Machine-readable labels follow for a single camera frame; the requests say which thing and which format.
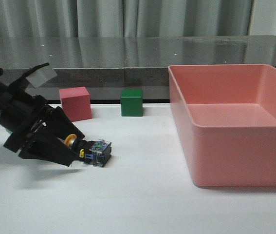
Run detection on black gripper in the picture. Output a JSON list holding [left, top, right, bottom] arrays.
[[0, 91, 85, 167]]

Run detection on yellow mushroom push button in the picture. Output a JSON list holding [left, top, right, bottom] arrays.
[[63, 134, 111, 167]]

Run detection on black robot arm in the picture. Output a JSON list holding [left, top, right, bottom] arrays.
[[0, 65, 84, 166]]

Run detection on pink cube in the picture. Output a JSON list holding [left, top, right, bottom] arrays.
[[59, 86, 92, 122]]

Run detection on right green cube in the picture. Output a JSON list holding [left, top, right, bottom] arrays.
[[120, 89, 143, 117]]

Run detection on dark glossy counter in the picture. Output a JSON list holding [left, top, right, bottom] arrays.
[[0, 36, 276, 103]]

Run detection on grey curtain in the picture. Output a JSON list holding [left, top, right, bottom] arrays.
[[0, 0, 276, 38]]

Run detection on pink plastic bin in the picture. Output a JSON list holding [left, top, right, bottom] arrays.
[[168, 64, 276, 187]]

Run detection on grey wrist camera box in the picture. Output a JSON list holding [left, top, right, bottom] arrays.
[[26, 63, 57, 88]]

